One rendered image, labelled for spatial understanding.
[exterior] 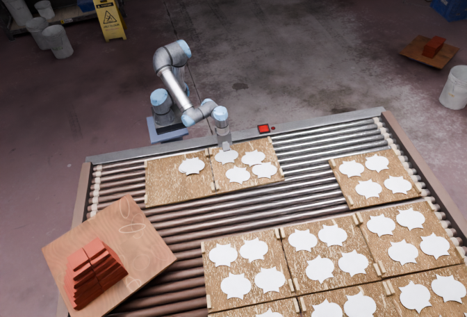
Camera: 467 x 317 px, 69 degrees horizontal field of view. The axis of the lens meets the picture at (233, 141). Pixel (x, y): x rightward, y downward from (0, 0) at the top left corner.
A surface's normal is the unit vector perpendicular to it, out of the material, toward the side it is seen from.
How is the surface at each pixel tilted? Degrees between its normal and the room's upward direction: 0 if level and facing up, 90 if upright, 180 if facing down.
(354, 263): 0
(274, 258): 0
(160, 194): 0
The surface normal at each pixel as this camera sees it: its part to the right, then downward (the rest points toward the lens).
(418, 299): -0.07, -0.66
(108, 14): 0.19, 0.51
